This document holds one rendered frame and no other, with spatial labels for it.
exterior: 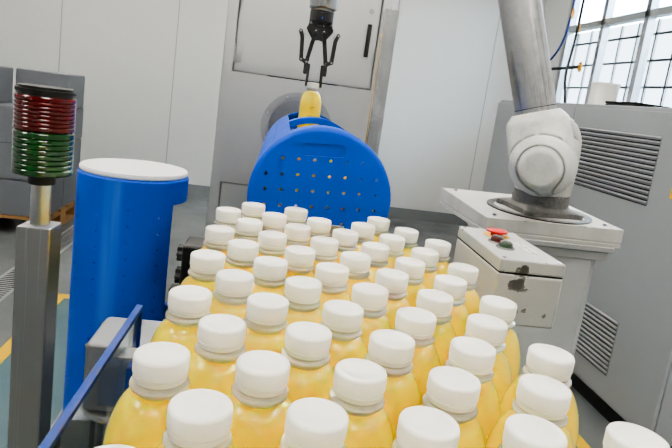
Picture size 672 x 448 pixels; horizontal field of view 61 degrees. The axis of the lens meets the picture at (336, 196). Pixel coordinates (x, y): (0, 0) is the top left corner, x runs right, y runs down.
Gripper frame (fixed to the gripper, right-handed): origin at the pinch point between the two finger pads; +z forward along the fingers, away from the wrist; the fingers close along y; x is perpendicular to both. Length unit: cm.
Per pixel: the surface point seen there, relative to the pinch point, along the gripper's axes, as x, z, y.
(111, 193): 43, 37, 48
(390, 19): -67, -31, -33
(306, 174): 76, 22, 3
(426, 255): 111, 26, -12
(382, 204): 76, 26, -13
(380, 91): -67, 0, -34
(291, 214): 93, 27, 6
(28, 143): 120, 16, 36
